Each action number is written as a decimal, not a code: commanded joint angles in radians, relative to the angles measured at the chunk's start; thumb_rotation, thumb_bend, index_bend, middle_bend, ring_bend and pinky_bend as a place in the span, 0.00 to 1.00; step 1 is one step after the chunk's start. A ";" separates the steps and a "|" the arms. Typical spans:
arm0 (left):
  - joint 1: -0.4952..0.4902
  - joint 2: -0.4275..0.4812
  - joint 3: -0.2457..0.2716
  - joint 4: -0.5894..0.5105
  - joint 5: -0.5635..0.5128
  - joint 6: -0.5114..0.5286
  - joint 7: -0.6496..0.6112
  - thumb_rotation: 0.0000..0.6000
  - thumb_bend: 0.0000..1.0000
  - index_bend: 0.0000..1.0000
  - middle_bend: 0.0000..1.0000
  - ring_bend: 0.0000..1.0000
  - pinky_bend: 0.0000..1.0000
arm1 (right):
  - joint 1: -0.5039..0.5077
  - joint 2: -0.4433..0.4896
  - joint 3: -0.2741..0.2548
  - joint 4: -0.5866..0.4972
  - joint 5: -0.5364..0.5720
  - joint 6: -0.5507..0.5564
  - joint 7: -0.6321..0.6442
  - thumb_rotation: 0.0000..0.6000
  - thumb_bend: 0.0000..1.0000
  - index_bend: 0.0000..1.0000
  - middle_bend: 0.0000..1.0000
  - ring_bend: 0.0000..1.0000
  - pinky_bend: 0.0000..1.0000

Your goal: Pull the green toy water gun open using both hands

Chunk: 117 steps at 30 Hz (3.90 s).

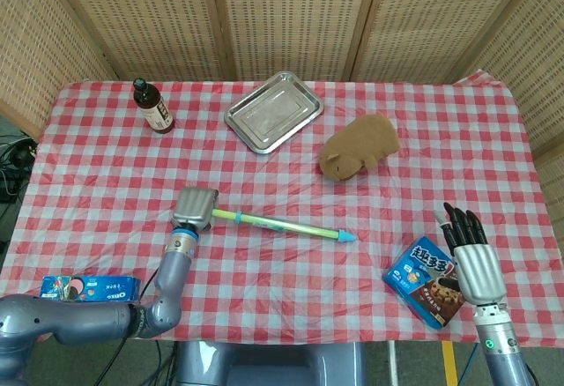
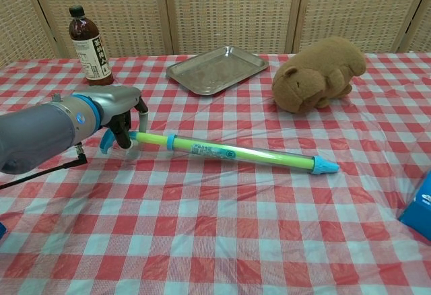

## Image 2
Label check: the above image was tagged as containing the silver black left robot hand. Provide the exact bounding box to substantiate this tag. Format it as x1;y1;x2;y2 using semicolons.
88;85;149;158

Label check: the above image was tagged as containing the green blue water squirter tube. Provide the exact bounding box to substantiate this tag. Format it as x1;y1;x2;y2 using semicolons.
99;129;340;176

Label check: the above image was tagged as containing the brown tea bottle black cap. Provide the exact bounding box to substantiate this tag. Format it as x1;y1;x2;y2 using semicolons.
68;5;114;88

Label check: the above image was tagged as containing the rectangular stainless steel tray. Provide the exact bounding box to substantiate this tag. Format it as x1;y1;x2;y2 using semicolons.
165;45;270;96

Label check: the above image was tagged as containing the red white checkered tablecloth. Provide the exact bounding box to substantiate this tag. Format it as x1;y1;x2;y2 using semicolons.
0;52;431;295

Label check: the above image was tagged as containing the brown capybara plush toy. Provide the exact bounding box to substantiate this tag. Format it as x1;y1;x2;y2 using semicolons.
271;36;367;114

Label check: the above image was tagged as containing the blue chocolate cookie box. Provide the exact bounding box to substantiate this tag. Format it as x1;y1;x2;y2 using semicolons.
397;170;431;242

